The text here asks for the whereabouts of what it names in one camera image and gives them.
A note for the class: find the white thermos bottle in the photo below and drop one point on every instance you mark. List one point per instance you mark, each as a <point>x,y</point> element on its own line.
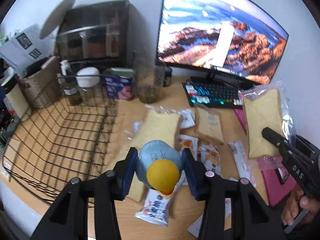
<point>16,98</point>

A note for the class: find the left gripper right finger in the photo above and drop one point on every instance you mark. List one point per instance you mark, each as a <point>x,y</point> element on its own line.
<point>189,166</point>

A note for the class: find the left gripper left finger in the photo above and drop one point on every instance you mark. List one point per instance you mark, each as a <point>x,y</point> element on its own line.
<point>129,168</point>

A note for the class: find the white papers stack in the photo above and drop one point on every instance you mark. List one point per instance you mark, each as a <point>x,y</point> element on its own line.
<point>25,49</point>

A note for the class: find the dark acrylic cosmetic cabinet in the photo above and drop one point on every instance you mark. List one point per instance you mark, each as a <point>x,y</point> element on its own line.
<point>95,32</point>

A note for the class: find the beige woven storage basket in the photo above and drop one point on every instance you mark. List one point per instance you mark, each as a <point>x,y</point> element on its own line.
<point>40,85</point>

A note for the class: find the pink desk mat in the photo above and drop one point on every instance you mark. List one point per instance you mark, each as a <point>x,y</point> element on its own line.
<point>275,192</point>

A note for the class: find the cracker packet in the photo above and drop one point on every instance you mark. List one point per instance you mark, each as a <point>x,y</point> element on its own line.
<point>156,208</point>
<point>210,157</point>

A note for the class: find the blue yellow duck toy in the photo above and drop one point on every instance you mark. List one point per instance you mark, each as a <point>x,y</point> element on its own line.
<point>159,166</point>

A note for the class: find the RGB mechanical keyboard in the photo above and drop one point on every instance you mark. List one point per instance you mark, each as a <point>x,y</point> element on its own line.
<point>212,96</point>

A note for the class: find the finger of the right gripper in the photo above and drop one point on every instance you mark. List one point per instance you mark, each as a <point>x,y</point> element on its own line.
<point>276,139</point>

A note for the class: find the small white red sachet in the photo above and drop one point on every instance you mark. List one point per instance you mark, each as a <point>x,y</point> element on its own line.
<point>240,159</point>

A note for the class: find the clear glass tea jar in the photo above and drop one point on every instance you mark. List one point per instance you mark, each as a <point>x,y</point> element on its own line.
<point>149,77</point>

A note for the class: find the white lid glass jar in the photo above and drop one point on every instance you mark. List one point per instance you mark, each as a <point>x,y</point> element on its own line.
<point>88,80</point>

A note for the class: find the small black jar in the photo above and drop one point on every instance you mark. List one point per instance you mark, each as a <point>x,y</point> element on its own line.
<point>167,77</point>

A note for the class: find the curved computer monitor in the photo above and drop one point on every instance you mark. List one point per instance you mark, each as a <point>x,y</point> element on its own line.
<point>232,37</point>

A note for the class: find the smartphone on mat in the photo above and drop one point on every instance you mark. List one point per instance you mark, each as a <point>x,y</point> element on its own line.
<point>282,174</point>

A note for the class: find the blue luncheon meat can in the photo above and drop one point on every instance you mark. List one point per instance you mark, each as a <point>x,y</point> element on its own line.
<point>120,83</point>

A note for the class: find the bagged bread slice with desiccant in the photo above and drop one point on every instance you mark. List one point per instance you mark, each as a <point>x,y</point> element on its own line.
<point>208,125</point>

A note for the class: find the black wire basket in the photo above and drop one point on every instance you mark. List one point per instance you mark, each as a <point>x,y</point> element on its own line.
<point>60,140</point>

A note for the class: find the pump dispenser bottle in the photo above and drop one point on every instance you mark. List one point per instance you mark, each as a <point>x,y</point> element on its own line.
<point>68,84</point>

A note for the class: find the person's right hand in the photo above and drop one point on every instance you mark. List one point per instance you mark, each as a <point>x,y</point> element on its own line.
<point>299,199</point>

